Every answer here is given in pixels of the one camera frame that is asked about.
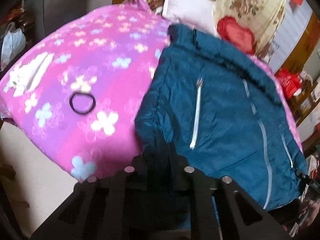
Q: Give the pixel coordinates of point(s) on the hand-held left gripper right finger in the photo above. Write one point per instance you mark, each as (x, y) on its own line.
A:
(182, 177)

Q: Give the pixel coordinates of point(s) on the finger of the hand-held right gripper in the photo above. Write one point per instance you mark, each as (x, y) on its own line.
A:
(306, 176)

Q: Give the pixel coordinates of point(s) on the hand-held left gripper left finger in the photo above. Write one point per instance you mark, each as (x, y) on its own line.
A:
(136, 177)

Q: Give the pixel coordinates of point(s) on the dark blue puffer jacket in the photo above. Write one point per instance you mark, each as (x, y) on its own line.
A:
(225, 105)

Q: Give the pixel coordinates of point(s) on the wooden shelf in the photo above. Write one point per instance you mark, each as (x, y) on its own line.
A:
(306, 105)

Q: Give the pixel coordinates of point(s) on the red shopping bag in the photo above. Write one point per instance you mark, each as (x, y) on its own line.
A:
(288, 82)

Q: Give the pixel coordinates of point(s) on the pink floral bed sheet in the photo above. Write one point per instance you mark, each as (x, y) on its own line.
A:
(100, 55)

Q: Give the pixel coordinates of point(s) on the red heart-shaped cushion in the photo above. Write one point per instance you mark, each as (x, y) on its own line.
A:
(235, 33)

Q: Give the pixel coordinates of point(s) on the white pillow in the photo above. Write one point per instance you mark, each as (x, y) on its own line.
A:
(187, 10)

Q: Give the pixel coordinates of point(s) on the cream rose-print quilt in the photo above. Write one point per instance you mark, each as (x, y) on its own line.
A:
(250, 5)

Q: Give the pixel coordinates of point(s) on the white plastic bag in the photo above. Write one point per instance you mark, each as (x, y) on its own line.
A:
(12, 43)

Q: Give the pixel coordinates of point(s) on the grey wardrobe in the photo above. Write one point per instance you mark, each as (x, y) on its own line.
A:
(70, 5)

